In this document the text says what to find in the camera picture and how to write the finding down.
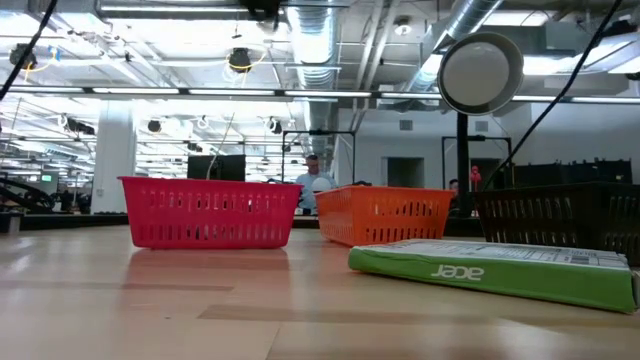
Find orange plastic basket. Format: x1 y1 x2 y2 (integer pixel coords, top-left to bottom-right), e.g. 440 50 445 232
314 184 455 248

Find black background monitor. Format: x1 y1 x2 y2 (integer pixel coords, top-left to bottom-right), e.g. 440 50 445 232
187 154 247 182

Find red plastic basket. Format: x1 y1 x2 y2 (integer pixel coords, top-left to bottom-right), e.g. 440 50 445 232
118 175 304 250

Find long ceiling light bar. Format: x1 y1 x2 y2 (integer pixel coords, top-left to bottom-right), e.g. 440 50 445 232
0 85 640 105

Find black desk lamp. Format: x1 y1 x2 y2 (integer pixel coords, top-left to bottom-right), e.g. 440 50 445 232
437 31 525 219

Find white and green acer box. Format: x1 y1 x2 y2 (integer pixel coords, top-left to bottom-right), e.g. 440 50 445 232
348 238 639 315

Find white building column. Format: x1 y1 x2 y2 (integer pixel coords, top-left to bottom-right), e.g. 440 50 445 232
90 102 138 215

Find black plastic basket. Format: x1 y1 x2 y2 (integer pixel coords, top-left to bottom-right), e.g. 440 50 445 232
474 180 640 267

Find black stacked crates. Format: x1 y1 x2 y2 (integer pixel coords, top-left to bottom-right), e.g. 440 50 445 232
514 158 634 189

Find silver ribbed air duct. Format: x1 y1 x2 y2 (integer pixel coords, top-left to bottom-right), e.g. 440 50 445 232
287 0 342 169

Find black ceiling camera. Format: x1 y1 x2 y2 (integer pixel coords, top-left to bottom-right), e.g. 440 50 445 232
228 47 253 75

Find black hanging cable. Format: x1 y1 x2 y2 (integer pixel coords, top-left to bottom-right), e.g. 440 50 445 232
0 0 59 101
482 0 625 192

